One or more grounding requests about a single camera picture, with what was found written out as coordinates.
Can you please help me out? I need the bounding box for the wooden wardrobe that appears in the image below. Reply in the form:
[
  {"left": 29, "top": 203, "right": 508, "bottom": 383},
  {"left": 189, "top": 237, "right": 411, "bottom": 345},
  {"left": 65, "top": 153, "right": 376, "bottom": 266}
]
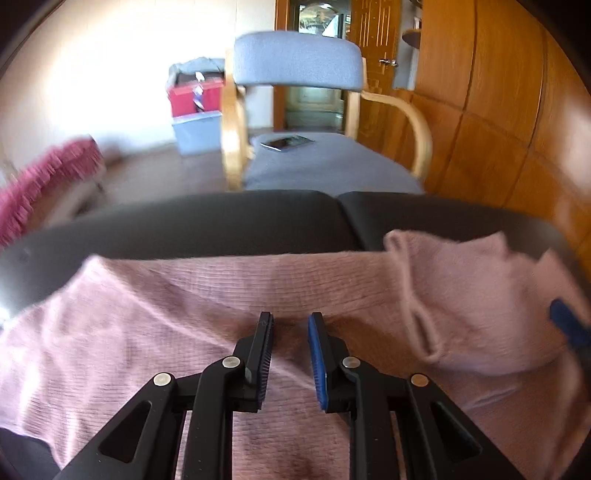
[{"left": 402, "top": 0, "right": 591, "bottom": 268}]

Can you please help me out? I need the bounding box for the white plastic storage box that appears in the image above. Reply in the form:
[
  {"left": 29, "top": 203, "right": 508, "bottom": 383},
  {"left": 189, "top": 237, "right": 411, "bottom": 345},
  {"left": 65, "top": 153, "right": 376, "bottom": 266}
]
[{"left": 172, "top": 111, "right": 225, "bottom": 155}]

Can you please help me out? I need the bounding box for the wooden door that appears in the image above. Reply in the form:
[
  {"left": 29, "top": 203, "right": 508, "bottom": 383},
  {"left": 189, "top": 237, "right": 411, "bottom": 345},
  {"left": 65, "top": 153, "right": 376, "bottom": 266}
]
[{"left": 351, "top": 0, "right": 402, "bottom": 139}]

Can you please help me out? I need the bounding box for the red fabric storage box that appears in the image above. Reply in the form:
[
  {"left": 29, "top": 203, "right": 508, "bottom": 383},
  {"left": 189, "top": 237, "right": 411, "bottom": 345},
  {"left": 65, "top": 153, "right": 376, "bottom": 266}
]
[{"left": 167, "top": 78, "right": 225, "bottom": 117}]

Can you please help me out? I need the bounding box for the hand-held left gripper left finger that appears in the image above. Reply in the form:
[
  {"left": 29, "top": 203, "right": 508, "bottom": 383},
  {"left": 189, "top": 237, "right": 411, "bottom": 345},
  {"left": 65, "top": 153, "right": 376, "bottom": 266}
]
[{"left": 55, "top": 311, "right": 275, "bottom": 480}]

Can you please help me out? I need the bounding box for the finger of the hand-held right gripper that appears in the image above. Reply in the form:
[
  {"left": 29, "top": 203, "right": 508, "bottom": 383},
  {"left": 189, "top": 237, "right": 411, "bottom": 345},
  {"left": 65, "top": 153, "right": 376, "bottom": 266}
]
[{"left": 549, "top": 299, "right": 591, "bottom": 352}]

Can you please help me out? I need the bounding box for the pink knit sweater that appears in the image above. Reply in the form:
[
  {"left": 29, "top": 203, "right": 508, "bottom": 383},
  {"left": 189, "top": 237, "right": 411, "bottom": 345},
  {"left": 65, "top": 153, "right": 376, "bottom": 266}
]
[{"left": 0, "top": 230, "right": 591, "bottom": 480}]

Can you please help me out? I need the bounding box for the grey garment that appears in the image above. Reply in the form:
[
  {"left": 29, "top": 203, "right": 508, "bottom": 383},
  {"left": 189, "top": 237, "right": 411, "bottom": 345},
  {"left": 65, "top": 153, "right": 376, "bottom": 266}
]
[{"left": 168, "top": 58, "right": 227, "bottom": 88}]

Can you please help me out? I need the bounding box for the grey armchair with wooden arms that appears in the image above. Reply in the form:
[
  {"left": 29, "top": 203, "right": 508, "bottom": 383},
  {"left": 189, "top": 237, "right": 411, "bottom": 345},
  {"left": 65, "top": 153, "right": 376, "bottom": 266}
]
[{"left": 221, "top": 31, "right": 432, "bottom": 192}]

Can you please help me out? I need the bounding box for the black leather ottoman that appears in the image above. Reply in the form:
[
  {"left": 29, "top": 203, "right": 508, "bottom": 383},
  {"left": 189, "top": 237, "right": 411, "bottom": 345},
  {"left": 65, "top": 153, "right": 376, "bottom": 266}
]
[{"left": 0, "top": 189, "right": 578, "bottom": 480}]

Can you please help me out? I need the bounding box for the smartphone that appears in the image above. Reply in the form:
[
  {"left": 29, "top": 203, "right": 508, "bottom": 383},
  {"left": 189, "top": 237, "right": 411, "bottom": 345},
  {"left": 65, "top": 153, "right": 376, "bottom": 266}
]
[{"left": 260, "top": 135, "right": 315, "bottom": 153}]

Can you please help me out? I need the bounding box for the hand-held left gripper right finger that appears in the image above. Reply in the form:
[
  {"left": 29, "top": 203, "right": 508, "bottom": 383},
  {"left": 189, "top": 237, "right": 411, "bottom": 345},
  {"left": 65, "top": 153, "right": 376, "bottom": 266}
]
[{"left": 307, "top": 311, "right": 527, "bottom": 480}]

